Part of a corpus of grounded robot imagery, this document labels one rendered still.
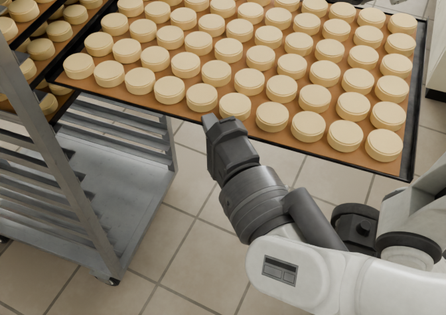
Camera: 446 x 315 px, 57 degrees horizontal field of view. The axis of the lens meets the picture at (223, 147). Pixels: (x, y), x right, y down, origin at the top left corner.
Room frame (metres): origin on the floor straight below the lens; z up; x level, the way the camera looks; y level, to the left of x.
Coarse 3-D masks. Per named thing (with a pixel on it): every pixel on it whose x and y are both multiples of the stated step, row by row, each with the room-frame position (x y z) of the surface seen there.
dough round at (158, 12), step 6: (150, 6) 0.71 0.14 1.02; (156, 6) 0.71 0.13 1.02; (162, 6) 0.71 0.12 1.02; (168, 6) 0.71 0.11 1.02; (150, 12) 0.69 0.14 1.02; (156, 12) 0.69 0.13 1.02; (162, 12) 0.69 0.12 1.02; (168, 12) 0.69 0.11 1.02; (150, 18) 0.68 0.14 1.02; (156, 18) 0.68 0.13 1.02; (162, 18) 0.68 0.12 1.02; (168, 18) 0.69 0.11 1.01
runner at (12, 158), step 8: (0, 152) 0.59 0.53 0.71; (8, 152) 0.61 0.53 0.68; (16, 152) 0.61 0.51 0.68; (16, 160) 0.58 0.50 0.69; (24, 160) 0.57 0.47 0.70; (32, 160) 0.58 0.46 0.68; (40, 160) 0.58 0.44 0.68; (40, 168) 0.55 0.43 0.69; (48, 168) 0.54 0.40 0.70; (80, 176) 0.54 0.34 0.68
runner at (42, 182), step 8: (0, 168) 0.60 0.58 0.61; (8, 168) 0.62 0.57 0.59; (16, 168) 0.62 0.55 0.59; (16, 176) 0.59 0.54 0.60; (24, 176) 0.58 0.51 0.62; (32, 176) 0.60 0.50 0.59; (40, 176) 0.60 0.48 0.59; (40, 184) 0.56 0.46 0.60; (48, 184) 0.55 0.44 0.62; (56, 184) 0.57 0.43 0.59; (88, 192) 0.55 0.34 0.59; (88, 200) 0.52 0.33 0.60
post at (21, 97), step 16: (0, 32) 0.51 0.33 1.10; (0, 48) 0.50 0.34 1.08; (0, 64) 0.49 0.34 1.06; (16, 64) 0.51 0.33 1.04; (0, 80) 0.50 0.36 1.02; (16, 80) 0.50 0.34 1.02; (16, 96) 0.49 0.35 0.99; (32, 96) 0.51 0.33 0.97; (16, 112) 0.50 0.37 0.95; (32, 112) 0.50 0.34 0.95; (32, 128) 0.49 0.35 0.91; (48, 128) 0.51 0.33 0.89; (48, 144) 0.49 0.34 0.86; (48, 160) 0.49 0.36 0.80; (64, 160) 0.51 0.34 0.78; (64, 176) 0.49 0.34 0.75; (64, 192) 0.50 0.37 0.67; (80, 192) 0.51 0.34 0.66; (80, 208) 0.49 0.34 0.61; (96, 224) 0.51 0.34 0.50; (96, 240) 0.49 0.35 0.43; (112, 256) 0.50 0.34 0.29; (112, 272) 0.49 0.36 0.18
